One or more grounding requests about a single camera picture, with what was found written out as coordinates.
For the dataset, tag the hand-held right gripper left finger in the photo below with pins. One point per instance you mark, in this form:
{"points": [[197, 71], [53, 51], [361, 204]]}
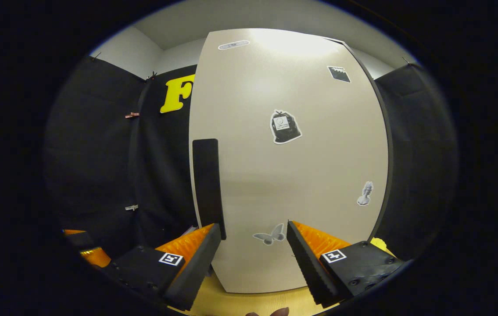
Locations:
{"points": [[196, 272]]}

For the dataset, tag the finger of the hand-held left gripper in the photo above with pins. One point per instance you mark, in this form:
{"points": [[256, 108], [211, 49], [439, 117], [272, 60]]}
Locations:
{"points": [[83, 240], [97, 258]]}

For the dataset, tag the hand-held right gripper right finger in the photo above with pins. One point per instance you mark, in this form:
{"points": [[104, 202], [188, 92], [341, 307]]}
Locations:
{"points": [[308, 267]]}

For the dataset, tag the beige cabinet door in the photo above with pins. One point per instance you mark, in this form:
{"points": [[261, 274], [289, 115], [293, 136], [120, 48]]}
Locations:
{"points": [[297, 175]]}

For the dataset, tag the white backdrop clip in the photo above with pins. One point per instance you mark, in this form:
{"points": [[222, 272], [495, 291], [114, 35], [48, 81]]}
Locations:
{"points": [[131, 207]]}

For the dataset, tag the yellow sponge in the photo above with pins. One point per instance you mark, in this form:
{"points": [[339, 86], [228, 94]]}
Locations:
{"points": [[378, 243]]}

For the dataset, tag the black backdrop cloth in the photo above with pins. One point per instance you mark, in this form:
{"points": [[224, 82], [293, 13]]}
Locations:
{"points": [[99, 153]]}

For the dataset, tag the red backdrop clip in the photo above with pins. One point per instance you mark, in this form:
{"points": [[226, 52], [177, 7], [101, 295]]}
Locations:
{"points": [[132, 115]]}

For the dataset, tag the black backdrop clip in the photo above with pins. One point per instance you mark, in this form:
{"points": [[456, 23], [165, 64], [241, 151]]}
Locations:
{"points": [[406, 60], [152, 75], [95, 56]]}

